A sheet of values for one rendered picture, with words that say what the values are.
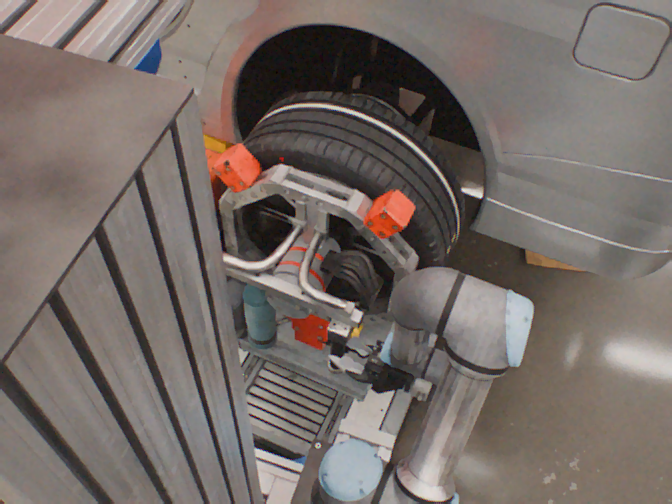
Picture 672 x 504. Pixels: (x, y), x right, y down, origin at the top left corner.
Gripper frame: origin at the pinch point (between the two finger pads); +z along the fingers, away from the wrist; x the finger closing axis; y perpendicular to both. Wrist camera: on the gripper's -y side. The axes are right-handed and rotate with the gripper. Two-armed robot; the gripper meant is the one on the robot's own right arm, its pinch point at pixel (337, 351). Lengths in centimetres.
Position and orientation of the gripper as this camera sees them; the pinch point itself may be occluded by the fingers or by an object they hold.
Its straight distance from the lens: 168.4
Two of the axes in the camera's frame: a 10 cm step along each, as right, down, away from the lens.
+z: -9.1, -3.5, 2.1
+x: -4.1, 7.3, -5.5
